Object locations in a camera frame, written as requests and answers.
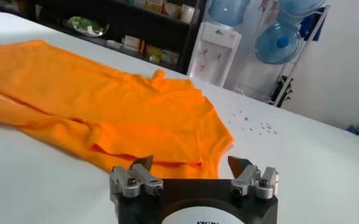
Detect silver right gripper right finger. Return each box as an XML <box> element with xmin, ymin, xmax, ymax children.
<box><xmin>227</xmin><ymin>155</ymin><xmax>280</xmax><ymax>200</ymax></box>

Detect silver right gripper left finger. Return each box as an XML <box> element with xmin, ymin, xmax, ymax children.
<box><xmin>109</xmin><ymin>155</ymin><xmax>164</xmax><ymax>198</ymax></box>

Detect orange t-shirt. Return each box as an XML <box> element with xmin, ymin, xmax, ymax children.
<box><xmin>0</xmin><ymin>39</ymin><xmax>235</xmax><ymax>180</ymax></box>

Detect scattered dark crumbs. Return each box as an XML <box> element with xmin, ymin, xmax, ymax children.
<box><xmin>232</xmin><ymin>109</ymin><xmax>279</xmax><ymax>136</ymax></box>

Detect small black device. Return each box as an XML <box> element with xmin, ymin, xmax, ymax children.
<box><xmin>270</xmin><ymin>75</ymin><xmax>294</xmax><ymax>103</ymax></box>

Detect white green medicine box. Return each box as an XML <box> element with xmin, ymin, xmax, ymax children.
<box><xmin>162</xmin><ymin>49</ymin><xmax>180</xmax><ymax>65</ymax></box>

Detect yellow green medicine box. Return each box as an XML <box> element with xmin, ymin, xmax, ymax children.
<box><xmin>147</xmin><ymin>45</ymin><xmax>163</xmax><ymax>61</ymax></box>

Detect white water dispenser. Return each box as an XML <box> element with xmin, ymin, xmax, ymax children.
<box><xmin>187</xmin><ymin>21</ymin><xmax>243</xmax><ymax>88</ymax></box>

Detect white metal jug rack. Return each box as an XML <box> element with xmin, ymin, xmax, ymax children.
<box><xmin>232</xmin><ymin>0</ymin><xmax>331</xmax><ymax>108</ymax></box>

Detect capped blue water jug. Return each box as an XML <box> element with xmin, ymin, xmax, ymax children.
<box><xmin>277</xmin><ymin>0</ymin><xmax>327</xmax><ymax>24</ymax></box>
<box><xmin>254</xmin><ymin>23</ymin><xmax>304</xmax><ymax>65</ymax></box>

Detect flat white medicine box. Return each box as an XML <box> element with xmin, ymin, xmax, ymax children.
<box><xmin>107</xmin><ymin>39</ymin><xmax>124</xmax><ymax>51</ymax></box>

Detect white red medicine box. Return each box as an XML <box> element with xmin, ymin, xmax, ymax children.
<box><xmin>123</xmin><ymin>35</ymin><xmax>145</xmax><ymax>52</ymax></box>

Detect black shelving unit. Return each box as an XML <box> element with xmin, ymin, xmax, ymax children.
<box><xmin>0</xmin><ymin>0</ymin><xmax>209</xmax><ymax>75</ymax></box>

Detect green item in bowl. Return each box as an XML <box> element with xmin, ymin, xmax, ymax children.
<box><xmin>63</xmin><ymin>15</ymin><xmax>110</xmax><ymax>37</ymax></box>

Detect labelled blue water jug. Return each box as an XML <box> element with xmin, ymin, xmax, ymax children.
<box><xmin>208</xmin><ymin>0</ymin><xmax>251</xmax><ymax>27</ymax></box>

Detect dark blue hanging cloth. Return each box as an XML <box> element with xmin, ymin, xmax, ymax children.
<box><xmin>299</xmin><ymin>7</ymin><xmax>326</xmax><ymax>42</ymax></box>

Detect beige hanging rag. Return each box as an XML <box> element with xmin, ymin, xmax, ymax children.
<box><xmin>258</xmin><ymin>0</ymin><xmax>273</xmax><ymax>25</ymax></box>

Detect orange yellow medicine box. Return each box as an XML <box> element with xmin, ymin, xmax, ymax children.
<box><xmin>163</xmin><ymin>2</ymin><xmax>182</xmax><ymax>19</ymax></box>

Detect yellow white medicine box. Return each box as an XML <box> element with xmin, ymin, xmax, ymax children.
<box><xmin>144</xmin><ymin>0</ymin><xmax>165</xmax><ymax>13</ymax></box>

